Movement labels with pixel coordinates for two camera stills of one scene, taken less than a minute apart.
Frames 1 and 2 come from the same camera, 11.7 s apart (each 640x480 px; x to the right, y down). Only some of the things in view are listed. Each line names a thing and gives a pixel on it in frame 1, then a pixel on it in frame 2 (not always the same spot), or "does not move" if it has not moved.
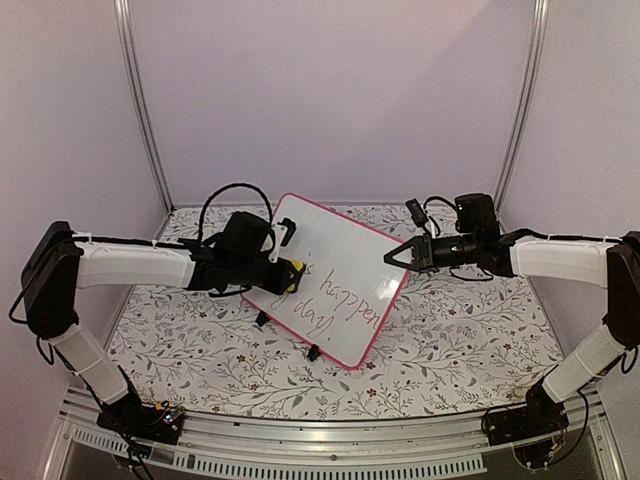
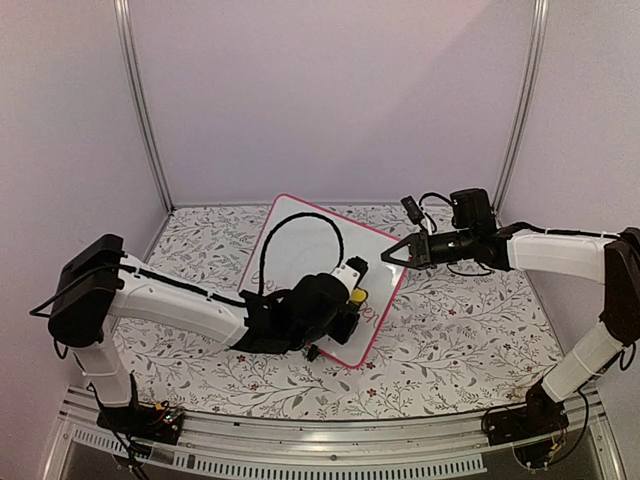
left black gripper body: (247, 274) to (343, 335)
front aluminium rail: (236, 447) does not move
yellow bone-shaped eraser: (297, 265) to (358, 295)
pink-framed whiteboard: (350, 294) does not move
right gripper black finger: (417, 244) does not move
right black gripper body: (463, 255) does not move
